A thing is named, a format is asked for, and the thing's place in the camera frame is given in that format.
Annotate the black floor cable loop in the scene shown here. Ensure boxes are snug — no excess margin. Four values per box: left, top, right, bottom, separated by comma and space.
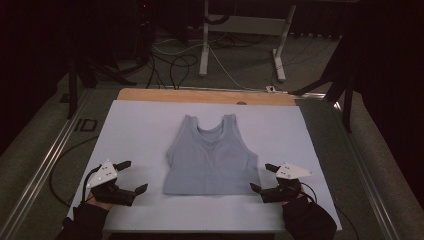
145, 52, 200, 91

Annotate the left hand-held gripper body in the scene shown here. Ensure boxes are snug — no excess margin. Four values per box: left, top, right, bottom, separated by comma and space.
86, 159, 138, 207

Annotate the wooden table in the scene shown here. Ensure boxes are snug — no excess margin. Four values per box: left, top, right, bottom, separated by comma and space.
116, 87, 298, 107

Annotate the white floor cable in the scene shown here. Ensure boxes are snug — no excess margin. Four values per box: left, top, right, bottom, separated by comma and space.
152, 42, 268, 92

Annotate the person's right hand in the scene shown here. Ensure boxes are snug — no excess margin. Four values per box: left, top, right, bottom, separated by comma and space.
280, 185, 307, 206

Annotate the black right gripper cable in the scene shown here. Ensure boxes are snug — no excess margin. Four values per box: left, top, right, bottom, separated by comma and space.
299, 181, 318, 204

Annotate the black metal stand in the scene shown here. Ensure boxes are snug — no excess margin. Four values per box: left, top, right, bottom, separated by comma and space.
291, 33, 356, 134
65, 49, 138, 120

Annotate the aluminium floor rail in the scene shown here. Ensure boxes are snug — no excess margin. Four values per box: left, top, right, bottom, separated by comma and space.
0, 89, 93, 240
333, 99, 401, 240

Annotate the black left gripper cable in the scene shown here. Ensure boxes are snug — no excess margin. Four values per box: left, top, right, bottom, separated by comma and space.
81, 164, 102, 202

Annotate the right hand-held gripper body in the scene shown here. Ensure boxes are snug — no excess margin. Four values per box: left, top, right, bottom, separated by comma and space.
261, 162, 314, 204

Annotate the grey tank top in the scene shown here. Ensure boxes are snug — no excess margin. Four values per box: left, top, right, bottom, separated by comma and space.
162, 113, 262, 196

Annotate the person's left hand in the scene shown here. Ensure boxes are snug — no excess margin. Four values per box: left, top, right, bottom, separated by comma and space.
86, 196, 114, 212

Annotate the white table mat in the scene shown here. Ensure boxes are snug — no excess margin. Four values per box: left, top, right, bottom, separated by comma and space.
66, 99, 343, 233

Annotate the white metal desk frame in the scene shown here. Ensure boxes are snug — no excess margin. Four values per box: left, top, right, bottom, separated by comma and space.
198, 0, 298, 83

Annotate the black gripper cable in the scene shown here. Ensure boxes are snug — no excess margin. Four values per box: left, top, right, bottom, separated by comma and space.
81, 164, 102, 202
299, 181, 318, 204

